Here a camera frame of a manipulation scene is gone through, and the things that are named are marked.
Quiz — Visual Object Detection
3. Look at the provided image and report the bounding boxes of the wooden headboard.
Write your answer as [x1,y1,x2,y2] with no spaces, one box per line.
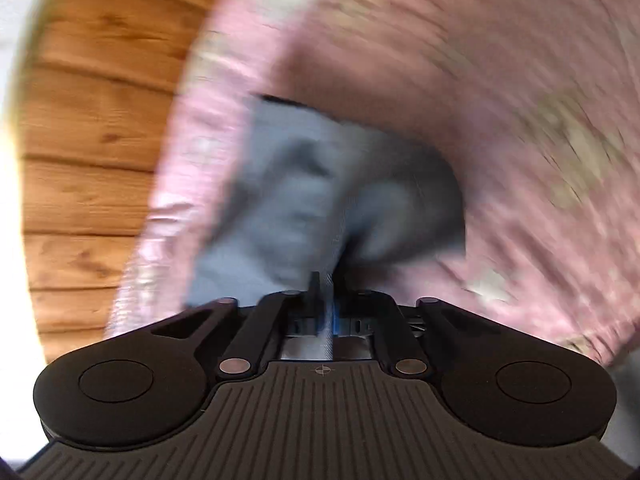
[17,0,241,366]

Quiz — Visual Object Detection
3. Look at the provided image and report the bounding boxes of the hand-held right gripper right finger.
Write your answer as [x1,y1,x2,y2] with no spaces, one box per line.
[332,290,501,377]

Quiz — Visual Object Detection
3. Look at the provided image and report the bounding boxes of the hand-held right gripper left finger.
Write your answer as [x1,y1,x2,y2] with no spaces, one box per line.
[150,272,321,380]

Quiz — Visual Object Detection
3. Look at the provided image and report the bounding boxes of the grey pants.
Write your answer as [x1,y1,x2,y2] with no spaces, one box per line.
[186,92,468,363]

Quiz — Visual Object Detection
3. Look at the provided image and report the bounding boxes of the pink bear-print blanket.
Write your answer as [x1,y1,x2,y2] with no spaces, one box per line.
[102,0,640,366]

